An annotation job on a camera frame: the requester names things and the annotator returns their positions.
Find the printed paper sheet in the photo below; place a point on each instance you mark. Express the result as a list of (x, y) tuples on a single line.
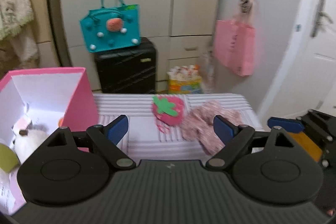
[(10, 195)]

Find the black suitcase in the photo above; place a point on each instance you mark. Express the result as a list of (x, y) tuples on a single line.
[(123, 71)]

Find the red felt strawberry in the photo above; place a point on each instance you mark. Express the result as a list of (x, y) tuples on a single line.
[(178, 108)]

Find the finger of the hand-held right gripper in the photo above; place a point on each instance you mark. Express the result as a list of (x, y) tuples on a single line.
[(283, 124)]

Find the colourful snack bag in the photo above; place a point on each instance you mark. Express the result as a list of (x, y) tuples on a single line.
[(183, 85)]

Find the pink floral cloth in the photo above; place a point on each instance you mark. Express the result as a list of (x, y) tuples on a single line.
[(199, 124)]

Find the white refrigerator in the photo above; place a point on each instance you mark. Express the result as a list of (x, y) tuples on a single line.
[(275, 29)]

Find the pink cardboard box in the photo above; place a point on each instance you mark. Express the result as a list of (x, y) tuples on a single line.
[(81, 108)]

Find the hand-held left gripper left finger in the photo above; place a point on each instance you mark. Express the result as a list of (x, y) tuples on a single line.
[(118, 127)]

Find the teal felt handbag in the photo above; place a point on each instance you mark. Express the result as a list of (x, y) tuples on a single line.
[(92, 29)]

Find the pink shopping bag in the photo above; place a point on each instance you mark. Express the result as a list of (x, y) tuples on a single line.
[(236, 48)]

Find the white door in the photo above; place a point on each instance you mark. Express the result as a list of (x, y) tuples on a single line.
[(328, 69)]

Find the green soft pad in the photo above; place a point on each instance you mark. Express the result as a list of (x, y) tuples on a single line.
[(8, 158)]

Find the striped tablecloth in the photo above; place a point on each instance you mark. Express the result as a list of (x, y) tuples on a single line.
[(141, 140)]

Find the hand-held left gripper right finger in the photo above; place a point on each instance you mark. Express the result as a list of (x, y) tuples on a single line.
[(223, 128)]

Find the white panda plush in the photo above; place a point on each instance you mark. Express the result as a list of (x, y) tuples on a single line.
[(31, 145)]

